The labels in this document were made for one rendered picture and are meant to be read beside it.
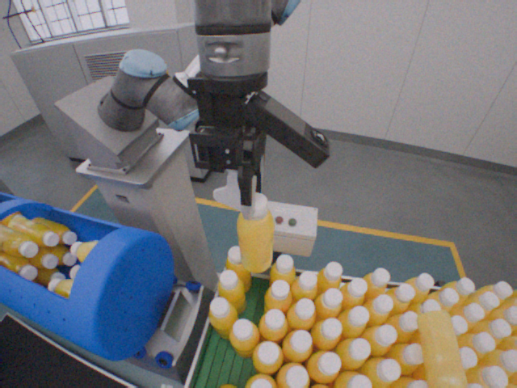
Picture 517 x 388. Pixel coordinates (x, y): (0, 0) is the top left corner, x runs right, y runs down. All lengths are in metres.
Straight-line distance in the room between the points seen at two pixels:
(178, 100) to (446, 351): 0.80
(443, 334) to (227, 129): 0.51
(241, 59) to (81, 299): 0.43
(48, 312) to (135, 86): 0.55
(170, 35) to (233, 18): 1.67
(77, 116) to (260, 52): 0.65
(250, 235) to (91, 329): 0.32
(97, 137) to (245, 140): 0.57
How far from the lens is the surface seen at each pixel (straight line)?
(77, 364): 1.76
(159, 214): 0.87
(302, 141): 0.26
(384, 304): 0.58
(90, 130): 0.78
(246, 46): 0.23
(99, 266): 0.47
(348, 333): 0.58
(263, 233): 0.38
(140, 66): 0.67
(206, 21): 0.23
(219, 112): 0.28
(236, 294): 0.57
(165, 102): 0.67
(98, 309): 0.46
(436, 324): 0.55
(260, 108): 0.26
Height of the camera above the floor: 1.57
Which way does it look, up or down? 44 degrees down
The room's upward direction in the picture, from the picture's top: straight up
